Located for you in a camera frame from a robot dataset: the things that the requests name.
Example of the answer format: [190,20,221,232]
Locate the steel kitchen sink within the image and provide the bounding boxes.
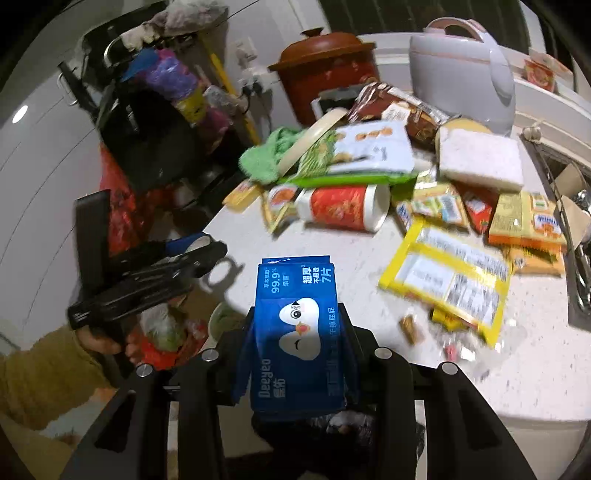
[521,131,591,326]

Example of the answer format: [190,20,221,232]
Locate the large red plastic bag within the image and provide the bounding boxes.
[99,143,153,254]

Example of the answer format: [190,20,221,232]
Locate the white rubber gloves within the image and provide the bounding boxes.
[121,19,161,51]

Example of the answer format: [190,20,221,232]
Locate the yellow and green biscuit wrapper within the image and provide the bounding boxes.
[411,182,469,229]

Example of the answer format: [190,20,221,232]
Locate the blue wet wipe packet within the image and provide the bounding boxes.
[231,256,362,422]

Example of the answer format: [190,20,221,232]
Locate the white and green snack bag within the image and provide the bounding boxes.
[295,120,417,186]

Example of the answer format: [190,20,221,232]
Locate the red-brown clay pot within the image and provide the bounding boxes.
[268,28,380,126]

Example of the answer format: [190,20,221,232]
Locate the purple plastic bag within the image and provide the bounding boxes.
[124,48,232,139]

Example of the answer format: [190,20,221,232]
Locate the white rice cooker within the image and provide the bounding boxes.
[409,17,516,137]

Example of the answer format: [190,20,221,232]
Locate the person's left forearm yellow sleeve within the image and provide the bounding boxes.
[0,323,118,431]

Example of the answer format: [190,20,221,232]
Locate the white sponge block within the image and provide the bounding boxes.
[436,117,525,193]

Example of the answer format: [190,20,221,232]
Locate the brown snack bag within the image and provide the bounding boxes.
[346,83,450,149]

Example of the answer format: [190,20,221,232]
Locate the small red sachet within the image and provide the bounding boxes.
[462,191,497,234]

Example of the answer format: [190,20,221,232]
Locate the clear bag with dark contents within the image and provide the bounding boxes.
[152,0,229,38]

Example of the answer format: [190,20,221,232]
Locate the small brown candy wrapper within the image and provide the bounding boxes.
[401,315,424,346]

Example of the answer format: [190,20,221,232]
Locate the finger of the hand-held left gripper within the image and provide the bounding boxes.
[152,240,230,289]
[134,232,219,268]

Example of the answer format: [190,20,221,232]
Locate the person's left hand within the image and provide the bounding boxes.
[74,323,144,367]

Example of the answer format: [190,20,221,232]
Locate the metal kitchen rack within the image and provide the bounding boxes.
[58,18,153,134]

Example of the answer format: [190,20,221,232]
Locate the red instant noodle cup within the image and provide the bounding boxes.
[523,58,572,94]

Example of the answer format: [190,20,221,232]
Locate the white power adapter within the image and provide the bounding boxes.
[236,41,274,95]

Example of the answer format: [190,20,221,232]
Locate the small yellow snack packet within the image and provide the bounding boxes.
[223,179,260,209]

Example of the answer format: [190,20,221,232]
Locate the small red plastic bag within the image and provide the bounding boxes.
[136,302,209,371]

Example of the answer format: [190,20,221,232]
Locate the large yellow plastic packet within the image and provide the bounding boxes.
[379,217,514,348]

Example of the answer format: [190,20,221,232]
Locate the black plastic bag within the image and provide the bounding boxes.
[99,90,204,195]

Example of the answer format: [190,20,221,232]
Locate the yellow gas pipe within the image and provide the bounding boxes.
[198,32,260,145]

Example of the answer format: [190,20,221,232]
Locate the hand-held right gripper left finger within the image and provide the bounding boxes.
[60,305,260,480]

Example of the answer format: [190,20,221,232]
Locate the green cloth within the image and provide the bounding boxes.
[239,128,306,184]

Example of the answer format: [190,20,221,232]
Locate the red and white paper cup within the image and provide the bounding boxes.
[295,184,391,232]

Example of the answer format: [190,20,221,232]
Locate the orange and yellow snack packet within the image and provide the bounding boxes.
[488,191,568,252]

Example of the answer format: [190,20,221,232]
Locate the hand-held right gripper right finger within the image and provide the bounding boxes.
[341,302,537,480]

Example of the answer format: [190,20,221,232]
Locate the cream round lid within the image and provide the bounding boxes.
[277,108,348,172]

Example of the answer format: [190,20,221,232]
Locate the orange and white sachet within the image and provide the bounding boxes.
[262,184,303,234]

